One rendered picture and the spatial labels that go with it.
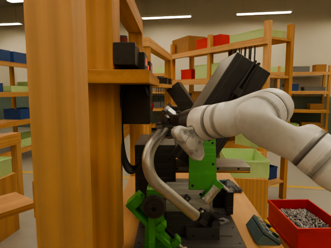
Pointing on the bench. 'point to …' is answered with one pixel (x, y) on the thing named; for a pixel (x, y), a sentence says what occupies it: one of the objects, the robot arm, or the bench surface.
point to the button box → (261, 232)
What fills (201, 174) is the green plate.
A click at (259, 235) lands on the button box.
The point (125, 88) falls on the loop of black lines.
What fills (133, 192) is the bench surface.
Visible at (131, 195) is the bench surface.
